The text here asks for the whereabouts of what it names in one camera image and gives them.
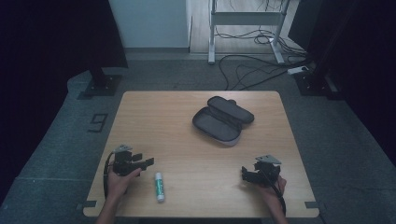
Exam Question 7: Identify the person's left hand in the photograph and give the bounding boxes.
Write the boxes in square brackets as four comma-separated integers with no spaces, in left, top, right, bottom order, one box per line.
[106,167,143,201]

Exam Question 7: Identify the black curtain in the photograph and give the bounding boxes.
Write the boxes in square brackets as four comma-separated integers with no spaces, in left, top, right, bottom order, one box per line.
[0,0,129,206]
[288,0,396,167]

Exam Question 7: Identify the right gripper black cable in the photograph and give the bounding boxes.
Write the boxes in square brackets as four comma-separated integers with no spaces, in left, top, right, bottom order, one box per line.
[261,170,288,217]

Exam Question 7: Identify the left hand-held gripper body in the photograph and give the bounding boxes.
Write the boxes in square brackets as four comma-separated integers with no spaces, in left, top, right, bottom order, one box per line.
[111,144,142,177]

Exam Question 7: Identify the person's right hand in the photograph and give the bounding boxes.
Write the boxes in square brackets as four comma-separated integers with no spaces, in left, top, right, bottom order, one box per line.
[255,175,288,204]

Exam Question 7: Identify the black stand base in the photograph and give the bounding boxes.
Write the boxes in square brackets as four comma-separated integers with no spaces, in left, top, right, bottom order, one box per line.
[83,66,123,97]
[293,70,335,97]

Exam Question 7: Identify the white metal desk frame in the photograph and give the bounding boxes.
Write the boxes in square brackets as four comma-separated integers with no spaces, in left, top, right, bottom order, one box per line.
[207,0,290,65]

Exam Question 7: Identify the white glue stick green label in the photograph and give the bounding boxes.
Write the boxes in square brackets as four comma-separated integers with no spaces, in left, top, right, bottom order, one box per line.
[154,172,165,203]

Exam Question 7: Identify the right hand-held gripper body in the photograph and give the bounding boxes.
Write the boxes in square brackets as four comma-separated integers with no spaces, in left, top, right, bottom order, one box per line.
[253,154,283,189]

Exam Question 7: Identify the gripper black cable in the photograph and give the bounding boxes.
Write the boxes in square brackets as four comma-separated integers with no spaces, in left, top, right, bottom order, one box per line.
[103,151,117,200]
[261,170,288,217]

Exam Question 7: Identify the white power strip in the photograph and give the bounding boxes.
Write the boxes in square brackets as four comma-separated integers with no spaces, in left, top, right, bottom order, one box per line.
[286,65,310,76]

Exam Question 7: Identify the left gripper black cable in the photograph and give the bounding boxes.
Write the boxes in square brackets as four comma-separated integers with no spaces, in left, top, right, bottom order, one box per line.
[103,151,117,200]

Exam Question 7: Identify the dark grey pencil case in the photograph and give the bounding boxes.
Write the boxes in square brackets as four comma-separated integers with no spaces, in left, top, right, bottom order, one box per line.
[191,95,256,147]

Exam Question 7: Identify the black floor cables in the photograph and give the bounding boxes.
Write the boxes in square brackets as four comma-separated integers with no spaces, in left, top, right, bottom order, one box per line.
[214,0,312,91]

